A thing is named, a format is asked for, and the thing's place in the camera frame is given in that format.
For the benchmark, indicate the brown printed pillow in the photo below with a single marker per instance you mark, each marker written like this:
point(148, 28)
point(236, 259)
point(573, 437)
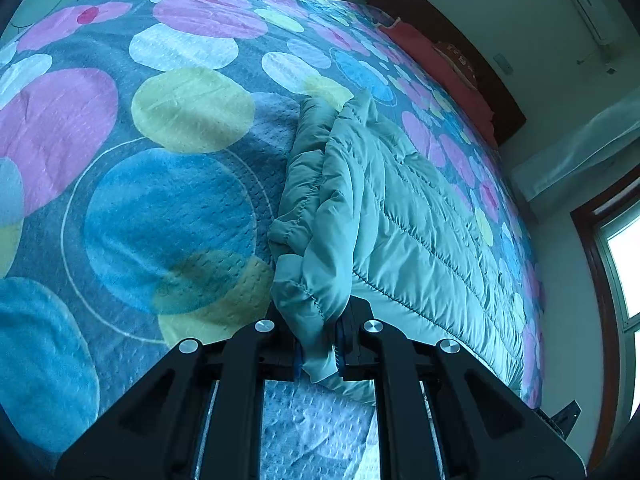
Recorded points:
point(457, 60)

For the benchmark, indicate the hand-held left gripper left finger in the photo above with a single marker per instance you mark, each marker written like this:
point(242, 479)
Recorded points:
point(235, 385)

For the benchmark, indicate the circle-patterned bedspread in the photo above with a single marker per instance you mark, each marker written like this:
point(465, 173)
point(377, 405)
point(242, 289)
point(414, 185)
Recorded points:
point(150, 200)

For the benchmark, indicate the large wood-framed window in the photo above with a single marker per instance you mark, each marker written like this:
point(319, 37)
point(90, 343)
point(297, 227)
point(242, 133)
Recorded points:
point(620, 270)

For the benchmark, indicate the red pillow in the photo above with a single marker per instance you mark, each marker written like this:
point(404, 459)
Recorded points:
point(420, 50)

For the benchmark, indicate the white wall outlet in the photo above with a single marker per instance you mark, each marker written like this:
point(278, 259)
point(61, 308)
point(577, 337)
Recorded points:
point(502, 64)

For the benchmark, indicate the dark angular object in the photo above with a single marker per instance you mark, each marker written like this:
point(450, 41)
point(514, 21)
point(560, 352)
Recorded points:
point(562, 417)

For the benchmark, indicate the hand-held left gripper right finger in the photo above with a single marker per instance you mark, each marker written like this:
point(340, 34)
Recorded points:
point(400, 385)

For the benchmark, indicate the dark wooden headboard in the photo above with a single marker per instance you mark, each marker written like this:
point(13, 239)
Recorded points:
point(500, 100)

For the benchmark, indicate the teal quilted blanket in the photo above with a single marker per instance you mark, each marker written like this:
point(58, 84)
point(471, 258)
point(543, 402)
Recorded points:
point(400, 220)

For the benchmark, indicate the white air conditioner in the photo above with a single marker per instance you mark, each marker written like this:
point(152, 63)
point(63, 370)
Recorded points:
point(585, 0)

